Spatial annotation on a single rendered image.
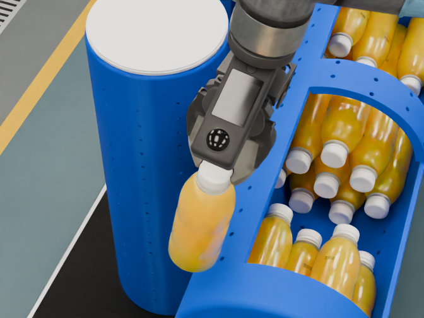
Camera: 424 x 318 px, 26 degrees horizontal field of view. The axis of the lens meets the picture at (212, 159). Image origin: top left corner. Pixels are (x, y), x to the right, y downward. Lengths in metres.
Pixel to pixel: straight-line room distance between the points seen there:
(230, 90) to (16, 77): 2.33
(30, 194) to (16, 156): 0.16
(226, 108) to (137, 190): 1.09
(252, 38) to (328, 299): 0.43
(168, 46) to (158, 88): 0.08
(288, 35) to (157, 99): 0.89
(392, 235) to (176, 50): 0.55
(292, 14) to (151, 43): 0.92
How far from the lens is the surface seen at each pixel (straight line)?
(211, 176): 1.04
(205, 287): 1.23
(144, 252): 2.18
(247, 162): 1.02
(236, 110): 0.92
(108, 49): 1.76
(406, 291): 2.68
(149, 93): 1.74
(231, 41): 0.92
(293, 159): 1.46
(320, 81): 1.43
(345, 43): 1.66
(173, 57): 1.73
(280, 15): 0.87
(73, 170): 2.91
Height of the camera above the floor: 2.24
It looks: 50 degrees down
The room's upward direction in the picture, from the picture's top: straight up
